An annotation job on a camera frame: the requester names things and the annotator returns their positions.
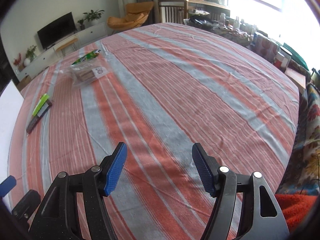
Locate red flowers in vase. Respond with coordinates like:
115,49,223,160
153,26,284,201
13,53,24,72

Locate green candy tube pack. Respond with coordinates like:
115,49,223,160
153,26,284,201
72,49,100,66

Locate brown cardboard box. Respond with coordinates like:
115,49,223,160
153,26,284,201
16,75,32,91

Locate black flat television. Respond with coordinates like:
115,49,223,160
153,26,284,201
37,12,76,50

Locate large potted green plant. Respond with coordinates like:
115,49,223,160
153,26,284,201
83,9,105,25

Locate dark wooden railing crib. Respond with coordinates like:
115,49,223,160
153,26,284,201
158,0,231,24

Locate green white packet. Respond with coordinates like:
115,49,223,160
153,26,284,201
32,93,49,116

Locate white tv cabinet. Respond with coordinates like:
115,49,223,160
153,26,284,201
16,23,107,81

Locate striped red grey tablecloth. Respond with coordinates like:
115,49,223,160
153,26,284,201
9,23,299,239

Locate clear bag of biscuits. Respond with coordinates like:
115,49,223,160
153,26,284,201
66,63,108,88

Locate colourful floral cloth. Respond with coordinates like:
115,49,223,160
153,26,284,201
276,83,319,196

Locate orange red blanket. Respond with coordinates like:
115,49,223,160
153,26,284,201
275,194,317,233

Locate white cardboard box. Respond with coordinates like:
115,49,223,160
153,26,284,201
0,79,25,213

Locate small potted plant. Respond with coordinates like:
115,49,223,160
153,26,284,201
77,18,85,30

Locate cluttered side shelf items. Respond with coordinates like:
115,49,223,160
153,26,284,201
183,14,311,82

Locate brown sausage stick pack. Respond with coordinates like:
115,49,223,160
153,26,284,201
26,99,53,134

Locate green plant white vase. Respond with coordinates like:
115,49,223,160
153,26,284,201
23,45,37,67

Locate small wooden bench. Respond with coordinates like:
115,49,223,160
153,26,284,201
54,36,79,57

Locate orange lounge chair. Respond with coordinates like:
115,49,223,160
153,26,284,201
107,2,154,31

